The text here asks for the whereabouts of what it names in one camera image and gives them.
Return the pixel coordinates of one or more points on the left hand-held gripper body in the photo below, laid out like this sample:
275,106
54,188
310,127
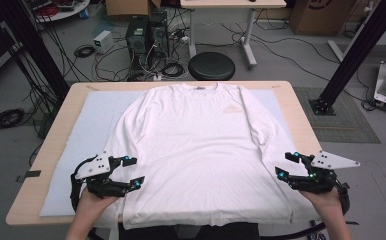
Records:
94,166

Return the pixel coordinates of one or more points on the black aluminium frame post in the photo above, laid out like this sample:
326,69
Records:
354,56
37,50

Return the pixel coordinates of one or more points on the brown cardboard box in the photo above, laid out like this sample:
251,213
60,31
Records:
127,7

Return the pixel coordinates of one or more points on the person's left hand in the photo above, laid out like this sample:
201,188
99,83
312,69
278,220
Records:
92,205

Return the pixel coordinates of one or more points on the large printed cardboard box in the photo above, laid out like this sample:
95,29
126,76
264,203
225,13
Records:
321,16

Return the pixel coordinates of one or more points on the white power strip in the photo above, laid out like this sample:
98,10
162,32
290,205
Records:
157,78

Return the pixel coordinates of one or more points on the black computer tower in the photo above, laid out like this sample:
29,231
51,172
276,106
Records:
136,40
158,33

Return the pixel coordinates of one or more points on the black floor tape mark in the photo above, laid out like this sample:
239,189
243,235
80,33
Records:
352,223

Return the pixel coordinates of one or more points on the wooden desk with white legs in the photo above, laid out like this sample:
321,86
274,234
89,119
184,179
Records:
231,3

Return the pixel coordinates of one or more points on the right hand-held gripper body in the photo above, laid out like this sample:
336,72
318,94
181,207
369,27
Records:
327,161

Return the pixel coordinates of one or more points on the person's right hand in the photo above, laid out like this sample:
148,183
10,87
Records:
326,201

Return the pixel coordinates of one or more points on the person's dark trousers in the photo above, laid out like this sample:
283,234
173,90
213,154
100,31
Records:
187,233

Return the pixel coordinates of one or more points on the grey floor mat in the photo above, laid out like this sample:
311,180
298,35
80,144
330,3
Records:
347,123

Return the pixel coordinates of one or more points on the round white table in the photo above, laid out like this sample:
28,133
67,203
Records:
74,11

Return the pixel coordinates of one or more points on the pale blue table mat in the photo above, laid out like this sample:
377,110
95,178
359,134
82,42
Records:
81,150

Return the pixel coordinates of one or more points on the small white power supply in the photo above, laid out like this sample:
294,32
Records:
102,41

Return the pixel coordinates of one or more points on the white long-sleeved shirt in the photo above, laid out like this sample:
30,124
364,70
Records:
197,150

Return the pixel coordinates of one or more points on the black round stool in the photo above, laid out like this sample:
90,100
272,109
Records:
211,66

